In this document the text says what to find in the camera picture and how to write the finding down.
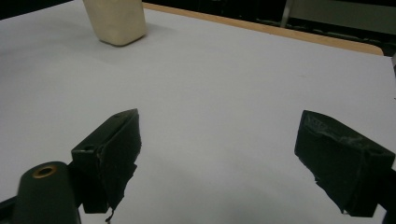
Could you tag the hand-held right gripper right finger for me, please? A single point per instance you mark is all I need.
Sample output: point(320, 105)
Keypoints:
point(339, 158)

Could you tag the white table mat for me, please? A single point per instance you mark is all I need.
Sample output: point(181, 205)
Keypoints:
point(218, 87)

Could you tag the grey panel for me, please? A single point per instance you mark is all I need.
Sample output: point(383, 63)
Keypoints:
point(345, 14)

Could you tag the metal stand pole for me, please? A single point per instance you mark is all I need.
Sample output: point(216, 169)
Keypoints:
point(286, 12)

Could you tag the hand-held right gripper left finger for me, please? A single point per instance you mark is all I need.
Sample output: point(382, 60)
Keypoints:
point(109, 161)

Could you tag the cream pen holder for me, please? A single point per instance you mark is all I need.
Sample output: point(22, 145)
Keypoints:
point(116, 21)

